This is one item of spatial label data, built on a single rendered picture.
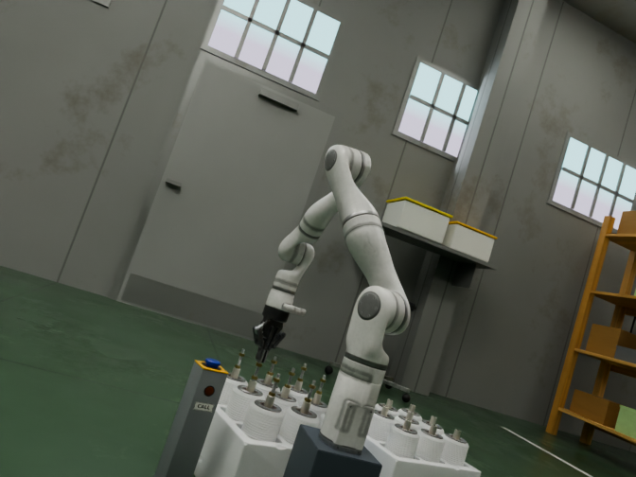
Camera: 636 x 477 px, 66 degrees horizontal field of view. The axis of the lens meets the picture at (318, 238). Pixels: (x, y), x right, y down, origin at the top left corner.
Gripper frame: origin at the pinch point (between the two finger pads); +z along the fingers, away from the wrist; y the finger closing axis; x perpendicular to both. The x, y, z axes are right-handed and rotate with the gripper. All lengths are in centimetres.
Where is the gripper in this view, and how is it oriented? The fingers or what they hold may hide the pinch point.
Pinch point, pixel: (261, 355)
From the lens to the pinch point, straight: 145.7
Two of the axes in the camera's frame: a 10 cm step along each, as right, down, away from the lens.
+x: 7.8, 1.9, -6.0
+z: -3.1, 9.4, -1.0
